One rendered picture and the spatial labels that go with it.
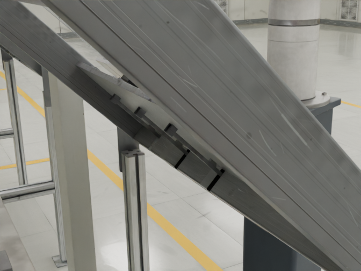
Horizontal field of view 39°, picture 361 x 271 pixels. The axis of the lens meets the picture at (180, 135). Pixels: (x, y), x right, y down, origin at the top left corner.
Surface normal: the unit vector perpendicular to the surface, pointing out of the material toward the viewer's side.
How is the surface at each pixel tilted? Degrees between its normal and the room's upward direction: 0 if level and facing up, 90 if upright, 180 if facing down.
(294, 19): 91
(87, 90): 90
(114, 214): 0
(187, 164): 45
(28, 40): 90
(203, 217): 0
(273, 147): 90
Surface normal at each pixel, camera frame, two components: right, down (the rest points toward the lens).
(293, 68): -0.14, 0.30
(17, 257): -0.02, -0.95
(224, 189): -0.64, -0.56
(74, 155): 0.54, 0.25
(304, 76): 0.30, 0.29
